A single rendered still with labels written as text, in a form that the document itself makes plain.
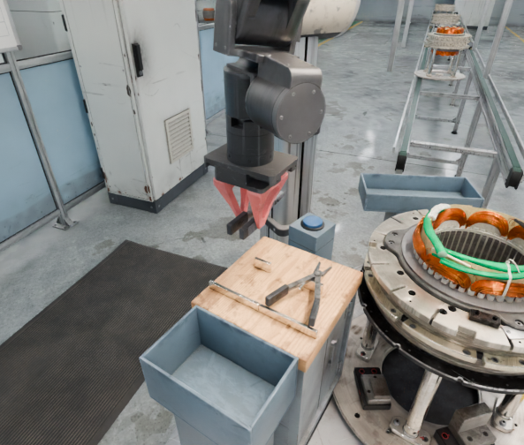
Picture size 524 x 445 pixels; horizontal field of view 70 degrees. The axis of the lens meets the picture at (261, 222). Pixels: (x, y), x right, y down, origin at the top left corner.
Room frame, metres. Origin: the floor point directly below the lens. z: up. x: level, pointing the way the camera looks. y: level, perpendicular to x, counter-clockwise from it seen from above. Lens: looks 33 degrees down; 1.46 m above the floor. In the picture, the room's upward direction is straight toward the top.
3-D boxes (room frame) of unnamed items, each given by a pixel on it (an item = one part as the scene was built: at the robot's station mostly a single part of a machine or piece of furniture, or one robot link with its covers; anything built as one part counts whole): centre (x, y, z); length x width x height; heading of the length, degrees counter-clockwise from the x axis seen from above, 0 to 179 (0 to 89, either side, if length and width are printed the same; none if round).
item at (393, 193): (0.77, -0.36, 0.92); 0.25 x 0.11 x 0.28; 85
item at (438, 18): (5.10, -2.21, 0.94); 0.39 x 0.39 x 0.30
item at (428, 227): (0.46, -0.26, 1.15); 0.15 x 0.04 x 0.02; 153
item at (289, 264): (0.43, -0.03, 1.05); 0.20 x 0.19 x 0.02; 147
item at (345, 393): (0.45, -0.33, 0.80); 0.39 x 0.39 x 0.01
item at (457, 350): (0.34, -0.24, 1.06); 0.09 x 0.04 x 0.01; 63
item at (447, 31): (3.24, -1.45, 1.05); 0.22 x 0.22 x 0.20
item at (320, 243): (0.65, -0.11, 0.91); 0.07 x 0.07 x 0.25; 48
